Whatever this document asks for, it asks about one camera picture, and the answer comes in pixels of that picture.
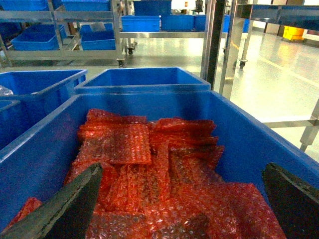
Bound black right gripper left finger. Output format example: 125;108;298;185
0;163;103;239

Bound large blue bin front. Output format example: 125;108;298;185
0;91;319;239

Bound blue bin left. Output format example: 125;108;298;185
0;69;88;148

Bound blue bin behind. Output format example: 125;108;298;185
75;67;211;94

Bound steel cart with wheels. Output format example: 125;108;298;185
0;0;136;68

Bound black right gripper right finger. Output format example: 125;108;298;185
262;163;319;239

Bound red bubble wrap sheets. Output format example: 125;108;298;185
0;109;285;239

